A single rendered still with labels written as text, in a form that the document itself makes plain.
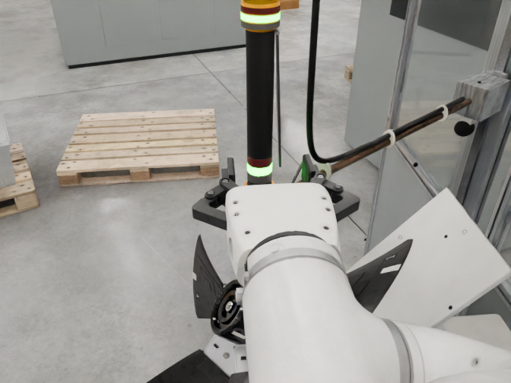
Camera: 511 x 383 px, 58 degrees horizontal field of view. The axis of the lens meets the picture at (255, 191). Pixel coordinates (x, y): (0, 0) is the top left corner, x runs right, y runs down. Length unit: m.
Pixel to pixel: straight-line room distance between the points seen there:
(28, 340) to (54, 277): 0.44
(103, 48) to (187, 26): 1.08
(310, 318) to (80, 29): 5.89
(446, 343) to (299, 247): 0.12
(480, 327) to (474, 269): 0.42
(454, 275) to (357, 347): 0.68
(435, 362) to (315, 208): 0.16
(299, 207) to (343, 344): 0.16
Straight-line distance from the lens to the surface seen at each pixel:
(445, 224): 1.03
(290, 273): 0.32
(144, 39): 6.21
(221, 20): 6.42
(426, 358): 0.33
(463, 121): 1.10
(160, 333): 2.50
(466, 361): 0.32
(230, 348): 0.99
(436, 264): 0.99
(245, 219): 0.40
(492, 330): 1.36
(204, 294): 1.21
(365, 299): 0.70
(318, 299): 0.31
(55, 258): 3.09
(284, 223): 0.39
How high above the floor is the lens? 1.92
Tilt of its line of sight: 34 degrees down
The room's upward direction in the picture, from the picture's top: straight up
